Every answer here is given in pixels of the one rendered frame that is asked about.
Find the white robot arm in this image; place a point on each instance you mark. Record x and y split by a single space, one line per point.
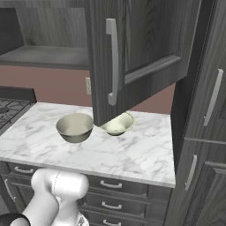
50 194

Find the dark wood cabinet door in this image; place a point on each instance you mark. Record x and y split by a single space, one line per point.
138 50

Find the pale green bowl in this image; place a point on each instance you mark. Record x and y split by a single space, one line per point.
117 125

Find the grey-green bowl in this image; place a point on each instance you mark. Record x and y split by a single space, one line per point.
74 128

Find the dark wood drawer front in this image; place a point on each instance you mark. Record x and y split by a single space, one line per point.
22 169
114 220
117 205
117 184

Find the black gas hob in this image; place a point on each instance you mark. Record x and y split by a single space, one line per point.
11 107

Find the tall dark wood cupboard door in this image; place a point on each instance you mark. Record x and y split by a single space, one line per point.
209 70

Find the lower dark wood cupboard door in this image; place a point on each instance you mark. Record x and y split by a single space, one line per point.
203 185

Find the dark wood base cupboard door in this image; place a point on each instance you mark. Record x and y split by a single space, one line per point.
14 192

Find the white wall socket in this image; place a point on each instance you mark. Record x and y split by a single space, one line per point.
88 86

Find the open dark wood wall cabinet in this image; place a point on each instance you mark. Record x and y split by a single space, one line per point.
47 35

